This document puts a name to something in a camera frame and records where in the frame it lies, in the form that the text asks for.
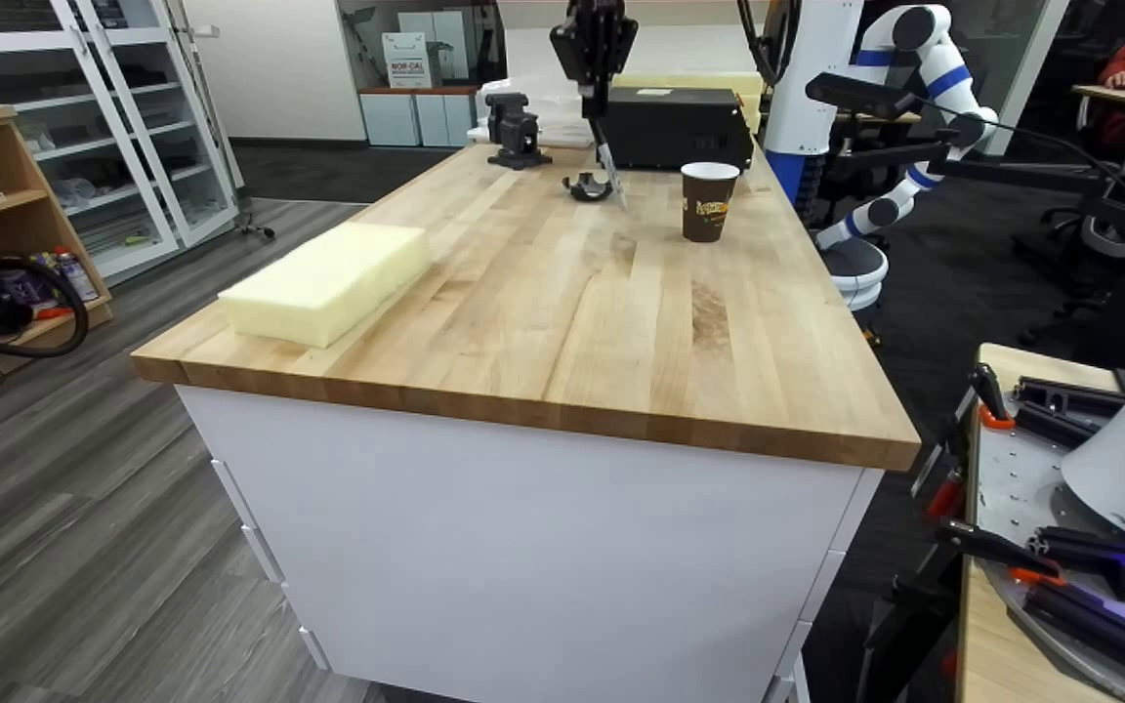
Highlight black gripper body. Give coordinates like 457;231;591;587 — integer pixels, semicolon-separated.
547;0;639;87

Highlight black pen with grey barrel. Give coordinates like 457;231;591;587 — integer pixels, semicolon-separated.
591;88;616;174

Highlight brown paper coffee cup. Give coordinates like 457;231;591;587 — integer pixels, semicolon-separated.
677;155;744;247

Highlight black rectangular box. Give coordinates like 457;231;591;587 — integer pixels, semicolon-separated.
599;87;759;174

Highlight black bench vise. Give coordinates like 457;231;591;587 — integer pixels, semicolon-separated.
478;88;555;171

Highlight small round grey black part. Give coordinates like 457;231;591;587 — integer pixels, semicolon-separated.
557;169;620;207

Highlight low white storage cabinet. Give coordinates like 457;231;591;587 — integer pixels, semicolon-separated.
357;87;484;153

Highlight white box with print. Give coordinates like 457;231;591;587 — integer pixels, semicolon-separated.
378;27;438;92

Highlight white and blue robot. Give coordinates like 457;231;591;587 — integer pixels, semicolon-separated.
755;0;1004;317

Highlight pale yellow foam block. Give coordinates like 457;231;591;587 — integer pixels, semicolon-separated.
216;220;438;350

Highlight white glass door cabinet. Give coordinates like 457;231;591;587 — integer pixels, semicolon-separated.
72;0;247;248
0;0;184;286

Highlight white table base cabinet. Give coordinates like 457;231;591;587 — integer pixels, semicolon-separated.
171;382;887;703

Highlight black clamp with orange grip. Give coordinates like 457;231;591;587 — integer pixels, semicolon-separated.
969;360;1022;437

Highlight black flat tool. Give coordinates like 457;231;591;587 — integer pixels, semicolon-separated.
1008;372;1125;454

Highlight black pliers with orange tips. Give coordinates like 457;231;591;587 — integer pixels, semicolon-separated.
932;516;1125;609

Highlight wooden workbench with grey mat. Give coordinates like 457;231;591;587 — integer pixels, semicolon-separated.
952;339;1125;703

